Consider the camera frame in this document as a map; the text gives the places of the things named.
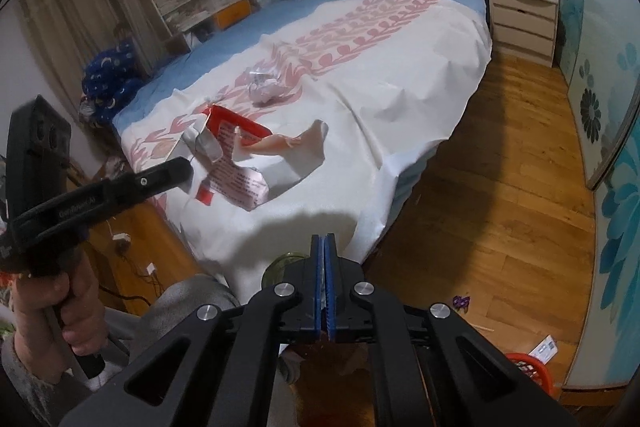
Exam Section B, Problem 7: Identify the white sheet pink leaf print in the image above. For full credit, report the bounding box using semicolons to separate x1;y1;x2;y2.
117;0;493;308

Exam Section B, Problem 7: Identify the navy star print blanket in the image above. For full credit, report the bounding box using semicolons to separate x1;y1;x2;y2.
80;38;148;125

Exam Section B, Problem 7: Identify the orange cabinet drawer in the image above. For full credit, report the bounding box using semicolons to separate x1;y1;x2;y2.
215;0;251;30

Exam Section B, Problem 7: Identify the person's left forearm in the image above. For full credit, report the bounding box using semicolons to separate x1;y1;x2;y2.
0;332;121;427

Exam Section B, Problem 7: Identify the person's left hand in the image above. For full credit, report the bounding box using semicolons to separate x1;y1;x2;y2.
12;252;108;358

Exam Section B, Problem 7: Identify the floral sliding wardrobe door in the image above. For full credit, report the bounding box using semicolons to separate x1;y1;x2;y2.
547;0;640;390

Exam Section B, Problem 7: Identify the cream nightstand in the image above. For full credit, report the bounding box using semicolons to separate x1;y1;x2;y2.
487;0;558;68

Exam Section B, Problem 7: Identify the red plastic basket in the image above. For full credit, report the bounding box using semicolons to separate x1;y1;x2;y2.
502;352;556;400

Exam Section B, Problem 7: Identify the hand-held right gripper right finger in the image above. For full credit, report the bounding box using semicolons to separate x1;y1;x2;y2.
324;234;581;427

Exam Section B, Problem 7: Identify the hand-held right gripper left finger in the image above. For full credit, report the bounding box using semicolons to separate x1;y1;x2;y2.
60;234;327;427

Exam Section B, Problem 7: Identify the green translucent bottle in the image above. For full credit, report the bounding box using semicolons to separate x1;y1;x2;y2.
264;252;306;290

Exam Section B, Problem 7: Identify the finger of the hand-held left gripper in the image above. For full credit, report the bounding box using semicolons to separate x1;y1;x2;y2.
107;157;193;202

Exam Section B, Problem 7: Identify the red white carton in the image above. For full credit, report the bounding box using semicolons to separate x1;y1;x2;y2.
182;103;271;212

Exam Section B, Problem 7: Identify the white flat box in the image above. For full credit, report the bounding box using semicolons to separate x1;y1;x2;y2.
530;336;558;364

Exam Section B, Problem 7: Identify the crumpled white plastic wrap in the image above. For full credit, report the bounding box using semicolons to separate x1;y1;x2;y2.
245;69;288;105

